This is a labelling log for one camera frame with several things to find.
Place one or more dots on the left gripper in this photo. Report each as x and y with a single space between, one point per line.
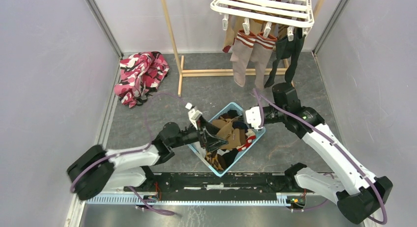
209 131

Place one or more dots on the tan ribbed sock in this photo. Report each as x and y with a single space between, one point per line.
235 137

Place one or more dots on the beige pink sock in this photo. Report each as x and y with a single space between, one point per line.
260 56

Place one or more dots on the black sock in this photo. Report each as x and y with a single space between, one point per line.
282 52
297 45

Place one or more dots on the brown striped sock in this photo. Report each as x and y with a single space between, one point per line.
282 31

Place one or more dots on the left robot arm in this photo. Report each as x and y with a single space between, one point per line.
100 170

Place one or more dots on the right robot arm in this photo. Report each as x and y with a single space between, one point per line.
358 193

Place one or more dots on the wooden hanger stand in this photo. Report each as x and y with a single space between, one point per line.
207 72

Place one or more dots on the light blue laundry basket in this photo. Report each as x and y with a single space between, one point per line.
195 147

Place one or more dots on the brown yellow checked sock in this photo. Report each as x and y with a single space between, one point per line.
216 161

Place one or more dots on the navy blue sock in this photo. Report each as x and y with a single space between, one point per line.
240 125

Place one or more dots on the red santa sock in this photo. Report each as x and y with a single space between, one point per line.
250 137

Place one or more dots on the pink camouflage cloth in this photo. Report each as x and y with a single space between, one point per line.
140 75

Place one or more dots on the red purple striped sock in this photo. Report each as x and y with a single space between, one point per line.
233 26

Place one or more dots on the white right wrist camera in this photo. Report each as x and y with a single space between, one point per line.
253 117

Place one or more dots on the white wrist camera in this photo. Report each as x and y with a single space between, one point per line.
193 114
253 117

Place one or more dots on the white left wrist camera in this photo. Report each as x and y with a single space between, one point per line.
193 114

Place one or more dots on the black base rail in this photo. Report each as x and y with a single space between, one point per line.
233 186

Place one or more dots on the light blue cable tray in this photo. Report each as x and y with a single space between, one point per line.
133 199

